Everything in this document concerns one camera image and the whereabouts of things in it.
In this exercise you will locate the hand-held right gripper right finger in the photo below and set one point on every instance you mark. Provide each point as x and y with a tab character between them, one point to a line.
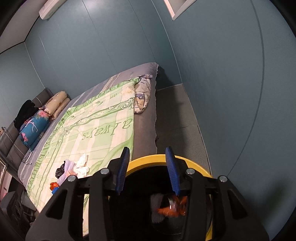
173	171

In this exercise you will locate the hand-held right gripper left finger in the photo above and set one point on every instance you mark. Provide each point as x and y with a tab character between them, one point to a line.
122	171

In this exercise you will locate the black bin with yellow rim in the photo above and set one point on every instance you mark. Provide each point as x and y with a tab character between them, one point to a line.
148	160

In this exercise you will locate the orange plastic wrapper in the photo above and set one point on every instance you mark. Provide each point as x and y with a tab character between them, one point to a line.
168	212

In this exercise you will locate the small blue packet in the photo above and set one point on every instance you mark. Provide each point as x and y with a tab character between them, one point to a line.
56	190

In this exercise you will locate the small orange packet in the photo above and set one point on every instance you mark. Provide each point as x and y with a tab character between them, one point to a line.
54	185

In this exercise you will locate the bed with grey sheet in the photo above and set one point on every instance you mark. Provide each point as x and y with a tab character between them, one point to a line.
144	129

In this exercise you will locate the pink crumpled paper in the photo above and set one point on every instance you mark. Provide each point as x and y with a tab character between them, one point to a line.
70	173

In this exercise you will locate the pile of small clothes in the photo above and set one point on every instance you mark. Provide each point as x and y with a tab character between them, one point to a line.
68	167

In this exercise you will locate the green floral quilt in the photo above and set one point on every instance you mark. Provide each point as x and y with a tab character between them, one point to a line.
92	125

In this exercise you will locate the black plastic bag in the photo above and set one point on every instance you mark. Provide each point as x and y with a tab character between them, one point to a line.
60	171

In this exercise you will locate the beige cartoon printed quilt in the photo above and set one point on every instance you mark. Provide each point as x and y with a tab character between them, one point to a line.
141	97

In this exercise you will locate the beige floral pillow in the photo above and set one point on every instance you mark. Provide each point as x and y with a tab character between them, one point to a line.
56	98
61	108

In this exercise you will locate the blue floral pillow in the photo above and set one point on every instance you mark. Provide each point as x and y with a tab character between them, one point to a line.
32	129

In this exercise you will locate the grey padded headboard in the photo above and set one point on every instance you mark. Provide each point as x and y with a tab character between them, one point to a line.
13	148

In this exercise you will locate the black clothing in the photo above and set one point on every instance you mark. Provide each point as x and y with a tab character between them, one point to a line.
25	111

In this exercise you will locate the white shelf cabinet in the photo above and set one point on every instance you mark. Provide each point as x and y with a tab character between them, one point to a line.
3	172

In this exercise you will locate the white air conditioner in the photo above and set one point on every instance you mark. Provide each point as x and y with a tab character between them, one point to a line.
47	10

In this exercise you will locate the wall socket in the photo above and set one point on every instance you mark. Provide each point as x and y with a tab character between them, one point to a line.
1	130

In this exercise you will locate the white window frame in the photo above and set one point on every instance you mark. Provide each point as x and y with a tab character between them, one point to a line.
175	9

